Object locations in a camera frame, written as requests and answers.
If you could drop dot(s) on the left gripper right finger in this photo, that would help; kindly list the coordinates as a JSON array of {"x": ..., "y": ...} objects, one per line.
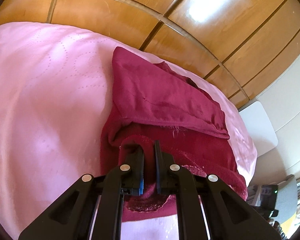
[{"x": 207, "y": 208}]

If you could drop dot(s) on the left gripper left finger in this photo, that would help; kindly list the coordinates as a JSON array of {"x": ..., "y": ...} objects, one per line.
[{"x": 92, "y": 207}]

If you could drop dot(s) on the dark red small garment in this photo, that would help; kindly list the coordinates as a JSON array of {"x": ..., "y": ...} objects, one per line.
[{"x": 153, "y": 103}]

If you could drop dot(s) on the white bedside table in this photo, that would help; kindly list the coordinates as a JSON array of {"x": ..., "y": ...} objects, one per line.
[{"x": 259, "y": 128}]

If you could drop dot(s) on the pink bedspread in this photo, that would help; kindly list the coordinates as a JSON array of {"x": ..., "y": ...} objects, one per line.
[{"x": 56, "y": 92}]

